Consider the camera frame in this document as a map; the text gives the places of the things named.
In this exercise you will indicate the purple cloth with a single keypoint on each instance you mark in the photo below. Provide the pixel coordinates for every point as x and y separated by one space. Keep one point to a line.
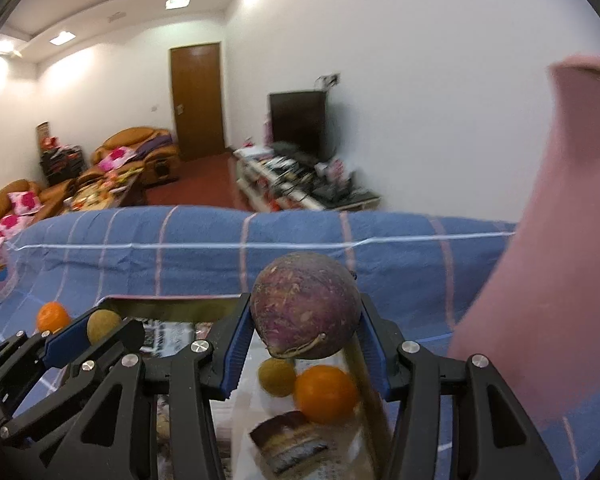
147 147

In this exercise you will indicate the brown leather sofa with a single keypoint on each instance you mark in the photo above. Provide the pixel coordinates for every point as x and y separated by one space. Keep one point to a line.
50 200
135 137

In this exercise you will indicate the brown wooden door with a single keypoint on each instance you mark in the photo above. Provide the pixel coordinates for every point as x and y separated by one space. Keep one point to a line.
197 102

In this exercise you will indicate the orange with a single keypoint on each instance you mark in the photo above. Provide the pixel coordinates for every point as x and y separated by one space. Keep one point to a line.
325 394
52 317

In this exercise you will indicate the small green-brown kiwi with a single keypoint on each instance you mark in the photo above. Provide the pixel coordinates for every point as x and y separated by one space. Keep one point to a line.
277 377
102 325

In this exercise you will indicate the wall power socket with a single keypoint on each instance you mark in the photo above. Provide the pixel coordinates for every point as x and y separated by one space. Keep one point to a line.
330 79

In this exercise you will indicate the pink tin box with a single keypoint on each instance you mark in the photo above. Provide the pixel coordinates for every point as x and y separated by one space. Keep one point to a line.
180 306

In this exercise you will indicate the black storage rack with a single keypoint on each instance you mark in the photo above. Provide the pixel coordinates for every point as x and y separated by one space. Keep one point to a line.
60 165

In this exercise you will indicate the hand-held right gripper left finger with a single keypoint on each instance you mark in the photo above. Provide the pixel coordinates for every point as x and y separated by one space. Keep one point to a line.
235 355

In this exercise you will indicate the black television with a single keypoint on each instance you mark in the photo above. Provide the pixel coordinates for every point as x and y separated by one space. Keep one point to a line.
300 122

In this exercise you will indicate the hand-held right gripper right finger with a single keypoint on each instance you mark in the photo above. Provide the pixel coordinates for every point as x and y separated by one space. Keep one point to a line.
375 350

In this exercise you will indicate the newspaper sheet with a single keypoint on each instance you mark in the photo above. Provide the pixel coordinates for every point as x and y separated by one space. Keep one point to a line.
240 430

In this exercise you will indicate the cluttered coffee table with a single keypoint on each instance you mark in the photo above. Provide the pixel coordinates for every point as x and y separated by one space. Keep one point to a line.
105 192

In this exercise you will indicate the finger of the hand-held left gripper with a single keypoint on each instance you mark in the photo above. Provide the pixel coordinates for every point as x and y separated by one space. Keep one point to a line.
130 337
65 342

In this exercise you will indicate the tall pink container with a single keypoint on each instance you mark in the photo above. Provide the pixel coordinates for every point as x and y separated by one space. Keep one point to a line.
555 260

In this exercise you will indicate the large purple round fruit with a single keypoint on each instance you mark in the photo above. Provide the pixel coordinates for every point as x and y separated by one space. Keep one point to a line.
305 305

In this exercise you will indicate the recessed ceiling light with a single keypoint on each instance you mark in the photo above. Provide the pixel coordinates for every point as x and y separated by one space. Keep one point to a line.
2 42
177 3
61 37

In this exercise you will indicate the white television stand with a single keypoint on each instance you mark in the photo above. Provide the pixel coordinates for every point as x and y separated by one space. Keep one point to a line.
260 185

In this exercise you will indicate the blue checked blanket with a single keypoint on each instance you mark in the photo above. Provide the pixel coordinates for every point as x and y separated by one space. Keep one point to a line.
300 245

